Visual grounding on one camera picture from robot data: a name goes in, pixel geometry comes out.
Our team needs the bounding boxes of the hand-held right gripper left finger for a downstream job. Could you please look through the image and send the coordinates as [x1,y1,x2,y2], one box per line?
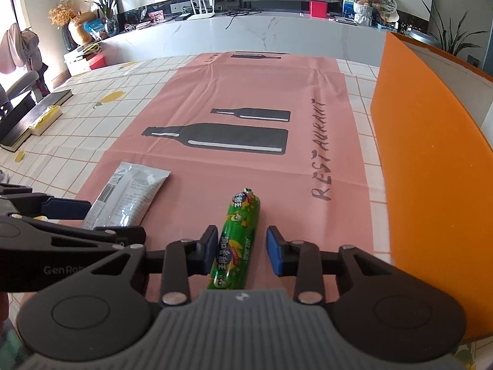
[88,224,219,306]

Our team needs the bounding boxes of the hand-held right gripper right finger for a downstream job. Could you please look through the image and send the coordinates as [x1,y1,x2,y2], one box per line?
[266,225,397,304]

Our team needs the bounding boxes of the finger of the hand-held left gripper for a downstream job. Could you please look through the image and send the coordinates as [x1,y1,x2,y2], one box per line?
[0,184,34,197]
[0,195,93,221]

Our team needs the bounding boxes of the green sausage stick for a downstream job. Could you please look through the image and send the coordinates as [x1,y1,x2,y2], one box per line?
[208,187,262,290]

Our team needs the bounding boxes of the grey white snack packet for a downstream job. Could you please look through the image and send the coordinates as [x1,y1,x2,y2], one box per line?
[83,161,171,230]

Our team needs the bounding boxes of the orange box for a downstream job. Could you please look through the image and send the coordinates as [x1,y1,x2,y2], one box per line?
[370,31,493,343]

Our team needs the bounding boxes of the black book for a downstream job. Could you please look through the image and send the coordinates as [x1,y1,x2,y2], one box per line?
[0,89,74,153]

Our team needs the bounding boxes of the yellow box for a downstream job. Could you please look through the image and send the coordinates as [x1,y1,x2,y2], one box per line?
[29,105,63,136]

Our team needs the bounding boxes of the checked lemon print tablecloth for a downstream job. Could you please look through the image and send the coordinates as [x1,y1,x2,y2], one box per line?
[0,56,395,317]

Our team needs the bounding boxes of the grey office chair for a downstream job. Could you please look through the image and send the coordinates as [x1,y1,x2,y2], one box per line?
[0,70,41,124]

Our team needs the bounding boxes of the white box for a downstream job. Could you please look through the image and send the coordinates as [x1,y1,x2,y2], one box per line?
[63,50,93,76]

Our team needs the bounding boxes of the pink hat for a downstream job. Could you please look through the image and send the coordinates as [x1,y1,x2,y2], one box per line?
[0,22,29,75]

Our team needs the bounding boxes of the grey hat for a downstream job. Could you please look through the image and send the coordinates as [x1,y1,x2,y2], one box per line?
[21,27,43,71]

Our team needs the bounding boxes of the pink bottle print placemat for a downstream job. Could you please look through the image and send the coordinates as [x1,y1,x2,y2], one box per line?
[75,51,393,305]

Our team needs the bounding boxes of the golden brown vase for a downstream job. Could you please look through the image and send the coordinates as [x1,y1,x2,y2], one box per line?
[68,11,97,47]

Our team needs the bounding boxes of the dried yellow flower vase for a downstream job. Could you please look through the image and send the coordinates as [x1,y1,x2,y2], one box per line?
[48,0,79,52]

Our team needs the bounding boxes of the plant in glass vase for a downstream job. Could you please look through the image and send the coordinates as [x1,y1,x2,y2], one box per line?
[87,0,126,35]

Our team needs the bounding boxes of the white marble counter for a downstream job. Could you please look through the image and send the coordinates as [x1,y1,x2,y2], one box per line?
[98,11,389,73]

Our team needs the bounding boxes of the white router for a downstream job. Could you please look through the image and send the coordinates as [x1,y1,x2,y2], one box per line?
[187,0,216,21]

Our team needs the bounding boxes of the white woven pot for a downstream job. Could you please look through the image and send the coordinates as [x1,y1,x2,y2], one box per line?
[353,4,374,27]

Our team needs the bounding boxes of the round hand fan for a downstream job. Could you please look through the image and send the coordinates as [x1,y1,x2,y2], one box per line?
[372,0,401,24]

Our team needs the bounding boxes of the long leaf potted plant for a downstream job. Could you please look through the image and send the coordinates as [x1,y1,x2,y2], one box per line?
[422,0,488,60]

